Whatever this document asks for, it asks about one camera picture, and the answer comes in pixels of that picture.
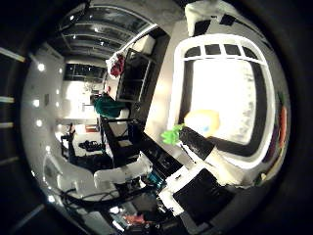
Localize yellow plush corn toy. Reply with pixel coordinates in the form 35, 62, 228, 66
160, 109, 221, 147

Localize black frame chair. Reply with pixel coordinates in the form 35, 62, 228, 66
99, 117, 145, 168

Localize teal blue box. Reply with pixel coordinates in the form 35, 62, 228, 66
146, 172, 164, 189

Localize white box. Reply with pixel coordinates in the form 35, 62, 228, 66
132, 33, 157, 56

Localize person in teal shirt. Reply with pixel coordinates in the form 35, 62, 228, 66
90, 93, 127, 119

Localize black tripod stand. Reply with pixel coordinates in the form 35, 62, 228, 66
60, 122, 78, 162

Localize red cloth item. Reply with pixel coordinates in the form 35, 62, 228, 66
109, 53, 127, 78

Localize black shelving rack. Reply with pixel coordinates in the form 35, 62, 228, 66
115, 48, 155, 106

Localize white plastic container tray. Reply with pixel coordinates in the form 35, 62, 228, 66
166, 33, 278, 170

